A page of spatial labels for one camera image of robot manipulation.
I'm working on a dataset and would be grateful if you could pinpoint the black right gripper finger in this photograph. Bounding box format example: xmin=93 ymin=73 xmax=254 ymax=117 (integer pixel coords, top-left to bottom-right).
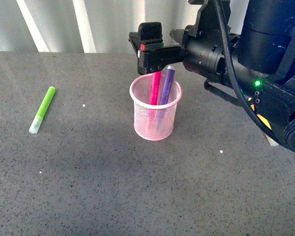
xmin=137 ymin=46 xmax=186 ymax=75

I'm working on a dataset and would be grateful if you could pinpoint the pink mesh cup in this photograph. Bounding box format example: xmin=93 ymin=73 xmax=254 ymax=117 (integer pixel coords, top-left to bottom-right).
xmin=129 ymin=75 xmax=182 ymax=141

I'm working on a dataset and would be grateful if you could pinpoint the green marker pen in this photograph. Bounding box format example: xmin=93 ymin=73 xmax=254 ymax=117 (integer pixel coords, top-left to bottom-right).
xmin=29 ymin=87 xmax=56 ymax=134

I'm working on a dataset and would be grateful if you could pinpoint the pink marker pen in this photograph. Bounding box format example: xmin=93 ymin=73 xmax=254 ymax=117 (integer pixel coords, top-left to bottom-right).
xmin=147 ymin=71 xmax=162 ymax=128

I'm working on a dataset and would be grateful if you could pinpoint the purple marker pen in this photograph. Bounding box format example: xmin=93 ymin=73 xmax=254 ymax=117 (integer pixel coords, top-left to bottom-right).
xmin=156 ymin=65 xmax=177 ymax=131

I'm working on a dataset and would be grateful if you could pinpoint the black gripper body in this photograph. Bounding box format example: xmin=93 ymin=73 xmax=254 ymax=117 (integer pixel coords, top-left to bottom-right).
xmin=169 ymin=0 xmax=241 ymax=79

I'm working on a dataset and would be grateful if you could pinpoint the black cable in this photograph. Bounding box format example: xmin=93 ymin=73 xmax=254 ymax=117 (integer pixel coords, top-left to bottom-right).
xmin=212 ymin=0 xmax=281 ymax=143

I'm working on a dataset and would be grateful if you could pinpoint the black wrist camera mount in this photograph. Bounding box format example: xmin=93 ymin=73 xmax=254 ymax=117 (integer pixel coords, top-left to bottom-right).
xmin=128 ymin=22 xmax=164 ymax=52

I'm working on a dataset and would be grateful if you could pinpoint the white pleated curtain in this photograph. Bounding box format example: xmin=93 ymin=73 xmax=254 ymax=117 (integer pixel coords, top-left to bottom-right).
xmin=0 ymin=0 xmax=251 ymax=54

